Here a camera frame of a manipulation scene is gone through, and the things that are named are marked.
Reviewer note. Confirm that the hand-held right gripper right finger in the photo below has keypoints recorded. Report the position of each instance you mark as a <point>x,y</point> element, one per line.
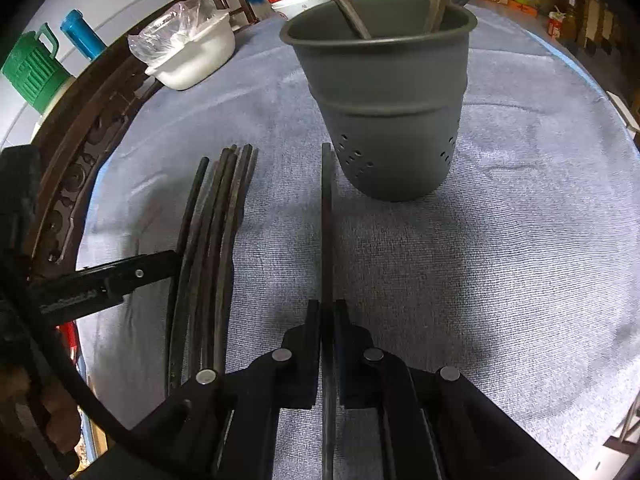
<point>341,345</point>

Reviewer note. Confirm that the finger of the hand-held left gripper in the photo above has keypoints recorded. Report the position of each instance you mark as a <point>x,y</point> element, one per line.
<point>145,270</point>

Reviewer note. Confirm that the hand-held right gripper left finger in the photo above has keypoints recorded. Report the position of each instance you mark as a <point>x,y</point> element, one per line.
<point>315,345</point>

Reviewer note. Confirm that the grey utensil holder cup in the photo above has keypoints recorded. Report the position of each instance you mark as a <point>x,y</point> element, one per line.
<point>390,125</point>

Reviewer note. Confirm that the person's left hand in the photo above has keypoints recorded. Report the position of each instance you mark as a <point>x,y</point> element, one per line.
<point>57,415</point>

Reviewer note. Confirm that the green thermos jug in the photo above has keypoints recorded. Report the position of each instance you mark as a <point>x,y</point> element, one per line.
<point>32,70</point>

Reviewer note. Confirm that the blue bottle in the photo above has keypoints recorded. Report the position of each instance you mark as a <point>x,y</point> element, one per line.
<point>82,32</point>

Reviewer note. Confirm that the grey tablecloth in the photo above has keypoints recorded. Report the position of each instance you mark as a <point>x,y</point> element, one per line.
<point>500,235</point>

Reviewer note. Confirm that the white plastic basin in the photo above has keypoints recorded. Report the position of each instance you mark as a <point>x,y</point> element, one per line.
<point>200,60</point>

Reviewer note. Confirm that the clear plastic bag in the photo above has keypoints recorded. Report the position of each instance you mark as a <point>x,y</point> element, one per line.
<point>170,30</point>

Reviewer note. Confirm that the white bowl red pattern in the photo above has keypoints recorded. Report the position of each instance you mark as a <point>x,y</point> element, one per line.
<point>310,2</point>
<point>300,14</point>

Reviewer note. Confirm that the red drink carton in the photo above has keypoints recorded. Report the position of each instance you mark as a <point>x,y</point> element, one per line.
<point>557,24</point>

